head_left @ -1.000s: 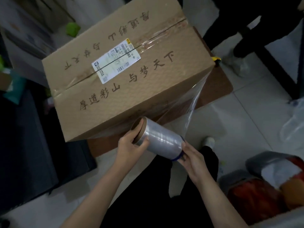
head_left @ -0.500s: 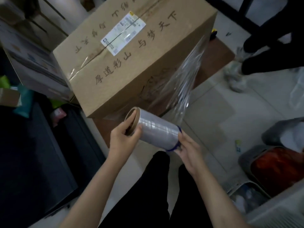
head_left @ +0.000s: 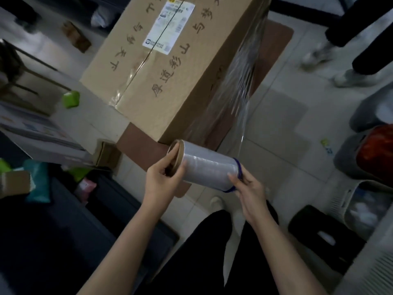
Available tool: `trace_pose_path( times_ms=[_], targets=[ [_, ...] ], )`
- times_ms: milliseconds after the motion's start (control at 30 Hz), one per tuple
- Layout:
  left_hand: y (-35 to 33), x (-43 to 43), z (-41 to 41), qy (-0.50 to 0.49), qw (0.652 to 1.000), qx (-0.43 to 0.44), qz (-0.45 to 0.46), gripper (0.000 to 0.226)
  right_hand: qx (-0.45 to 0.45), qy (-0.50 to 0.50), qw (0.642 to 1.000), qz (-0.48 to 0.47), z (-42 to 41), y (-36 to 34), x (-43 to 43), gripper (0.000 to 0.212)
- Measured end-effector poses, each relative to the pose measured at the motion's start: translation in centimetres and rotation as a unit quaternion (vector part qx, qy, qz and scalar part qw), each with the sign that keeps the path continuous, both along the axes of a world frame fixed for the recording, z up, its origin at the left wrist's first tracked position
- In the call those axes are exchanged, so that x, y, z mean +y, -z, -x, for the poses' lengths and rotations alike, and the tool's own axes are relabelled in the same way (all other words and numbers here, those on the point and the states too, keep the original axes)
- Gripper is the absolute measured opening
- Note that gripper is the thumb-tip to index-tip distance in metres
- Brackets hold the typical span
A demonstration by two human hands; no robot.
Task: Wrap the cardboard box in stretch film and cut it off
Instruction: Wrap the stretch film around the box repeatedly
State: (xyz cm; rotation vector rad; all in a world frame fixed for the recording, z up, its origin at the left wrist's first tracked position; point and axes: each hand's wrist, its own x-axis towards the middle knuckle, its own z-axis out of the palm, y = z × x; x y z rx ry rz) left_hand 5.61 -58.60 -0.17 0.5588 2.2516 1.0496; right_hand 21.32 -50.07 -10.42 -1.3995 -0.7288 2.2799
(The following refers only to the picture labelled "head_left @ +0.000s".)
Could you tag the person's left hand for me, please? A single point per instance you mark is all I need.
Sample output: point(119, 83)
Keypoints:
point(159, 184)

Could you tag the person's right hand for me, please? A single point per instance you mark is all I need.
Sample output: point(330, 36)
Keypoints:
point(251, 199)

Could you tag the stretch film roll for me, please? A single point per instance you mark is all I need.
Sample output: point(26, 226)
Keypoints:
point(208, 165)

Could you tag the brown cardboard box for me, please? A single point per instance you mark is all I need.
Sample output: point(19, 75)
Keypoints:
point(169, 73)

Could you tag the person's right forearm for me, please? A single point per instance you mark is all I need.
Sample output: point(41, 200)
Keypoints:
point(285, 258)

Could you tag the person's left forearm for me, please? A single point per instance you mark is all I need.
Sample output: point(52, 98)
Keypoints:
point(122, 251)

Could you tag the person's left white shoe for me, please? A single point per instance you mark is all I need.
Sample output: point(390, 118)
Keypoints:
point(217, 204)

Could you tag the small tan cardboard box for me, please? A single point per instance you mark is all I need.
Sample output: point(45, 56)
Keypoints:
point(107, 156)

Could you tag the person's black trousers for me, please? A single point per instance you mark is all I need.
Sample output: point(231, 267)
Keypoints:
point(190, 258)

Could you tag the large white flat box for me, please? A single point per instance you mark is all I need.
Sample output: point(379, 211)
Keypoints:
point(46, 135)

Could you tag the open cardboard box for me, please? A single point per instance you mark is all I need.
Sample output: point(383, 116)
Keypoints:
point(15, 184)

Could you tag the small dark brown box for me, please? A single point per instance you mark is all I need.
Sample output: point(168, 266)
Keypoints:
point(76, 36)

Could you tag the pink packet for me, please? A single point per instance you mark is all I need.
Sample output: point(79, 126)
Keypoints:
point(86, 190)

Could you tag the small paper label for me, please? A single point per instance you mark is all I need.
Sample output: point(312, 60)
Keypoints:
point(327, 147)

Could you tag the grey plastic basket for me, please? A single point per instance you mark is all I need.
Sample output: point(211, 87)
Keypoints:
point(365, 113)
point(344, 159)

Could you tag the loose white slatted basket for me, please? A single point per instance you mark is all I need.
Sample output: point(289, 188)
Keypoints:
point(362, 208)

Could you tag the dark low cabinet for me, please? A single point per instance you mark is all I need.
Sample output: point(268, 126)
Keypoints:
point(61, 242)

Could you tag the teal bag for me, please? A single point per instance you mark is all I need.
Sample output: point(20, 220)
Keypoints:
point(38, 181)

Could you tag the green packet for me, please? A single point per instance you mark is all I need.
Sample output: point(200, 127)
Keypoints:
point(71, 99)

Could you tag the red cloth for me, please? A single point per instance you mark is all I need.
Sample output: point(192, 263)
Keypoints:
point(377, 150)

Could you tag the green bag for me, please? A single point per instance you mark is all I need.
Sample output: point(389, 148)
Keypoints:
point(4, 165)

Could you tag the brown wooden board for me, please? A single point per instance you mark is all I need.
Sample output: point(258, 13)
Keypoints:
point(276, 42)

